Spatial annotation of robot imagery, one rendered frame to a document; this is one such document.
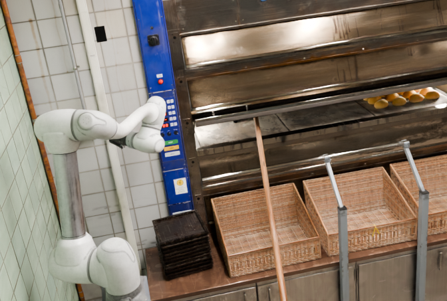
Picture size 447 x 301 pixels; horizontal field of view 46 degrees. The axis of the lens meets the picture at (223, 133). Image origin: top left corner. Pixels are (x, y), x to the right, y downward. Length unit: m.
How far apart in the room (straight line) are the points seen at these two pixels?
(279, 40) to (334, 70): 0.41
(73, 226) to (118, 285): 0.31
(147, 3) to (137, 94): 0.52
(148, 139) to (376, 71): 1.51
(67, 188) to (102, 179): 1.00
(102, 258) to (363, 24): 2.01
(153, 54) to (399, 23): 1.48
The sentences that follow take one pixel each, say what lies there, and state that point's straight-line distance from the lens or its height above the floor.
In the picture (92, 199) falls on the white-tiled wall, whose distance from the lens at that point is 3.36.
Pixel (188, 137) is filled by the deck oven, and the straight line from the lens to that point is 3.22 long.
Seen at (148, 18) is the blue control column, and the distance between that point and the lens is 2.98.
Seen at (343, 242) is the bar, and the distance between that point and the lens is 3.08.
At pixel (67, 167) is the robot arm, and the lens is 2.30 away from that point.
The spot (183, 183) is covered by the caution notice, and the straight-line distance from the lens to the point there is 3.30.
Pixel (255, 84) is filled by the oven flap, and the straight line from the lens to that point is 3.18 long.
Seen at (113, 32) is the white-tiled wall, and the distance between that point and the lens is 3.02.
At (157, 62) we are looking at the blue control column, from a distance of 3.03.
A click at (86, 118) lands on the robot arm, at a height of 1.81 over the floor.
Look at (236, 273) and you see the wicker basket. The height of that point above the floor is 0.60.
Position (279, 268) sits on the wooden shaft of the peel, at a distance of 2.46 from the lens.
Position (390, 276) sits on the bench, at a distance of 3.44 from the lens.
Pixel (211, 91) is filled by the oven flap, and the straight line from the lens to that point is 3.14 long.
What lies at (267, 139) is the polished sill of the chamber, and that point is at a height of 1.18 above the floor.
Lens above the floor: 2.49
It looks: 22 degrees down
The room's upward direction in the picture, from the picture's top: 7 degrees counter-clockwise
